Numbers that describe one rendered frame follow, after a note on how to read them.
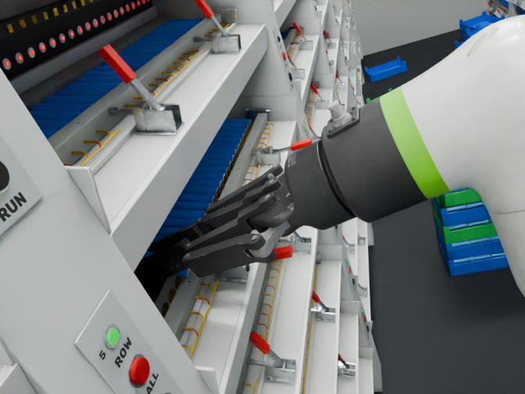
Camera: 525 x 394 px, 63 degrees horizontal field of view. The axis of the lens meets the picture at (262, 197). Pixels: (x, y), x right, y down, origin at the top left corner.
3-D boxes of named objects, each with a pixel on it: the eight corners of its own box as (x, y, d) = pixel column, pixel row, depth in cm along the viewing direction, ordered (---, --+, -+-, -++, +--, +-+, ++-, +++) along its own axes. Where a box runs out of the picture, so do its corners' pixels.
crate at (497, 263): (516, 228, 169) (516, 212, 166) (538, 262, 153) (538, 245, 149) (437, 242, 177) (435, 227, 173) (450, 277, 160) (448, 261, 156)
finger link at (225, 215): (274, 184, 39) (277, 175, 40) (189, 220, 45) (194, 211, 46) (297, 215, 41) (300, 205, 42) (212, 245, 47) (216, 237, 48)
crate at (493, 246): (516, 212, 166) (515, 195, 162) (538, 245, 149) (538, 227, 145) (435, 227, 173) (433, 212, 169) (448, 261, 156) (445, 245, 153)
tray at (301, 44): (319, 48, 146) (319, 4, 138) (301, 121, 96) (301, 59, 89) (261, 48, 149) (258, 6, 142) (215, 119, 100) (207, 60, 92)
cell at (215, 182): (184, 185, 68) (224, 187, 66) (181, 191, 66) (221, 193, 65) (183, 175, 67) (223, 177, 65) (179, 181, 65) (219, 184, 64)
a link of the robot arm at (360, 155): (441, 229, 33) (424, 169, 41) (373, 106, 28) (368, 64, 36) (369, 255, 36) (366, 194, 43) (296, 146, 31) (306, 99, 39)
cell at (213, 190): (180, 192, 66) (221, 195, 65) (176, 199, 64) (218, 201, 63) (178, 182, 65) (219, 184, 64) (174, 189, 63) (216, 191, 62)
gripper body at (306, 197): (323, 121, 39) (243, 164, 43) (317, 168, 32) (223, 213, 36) (361, 182, 42) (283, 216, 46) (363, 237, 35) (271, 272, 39)
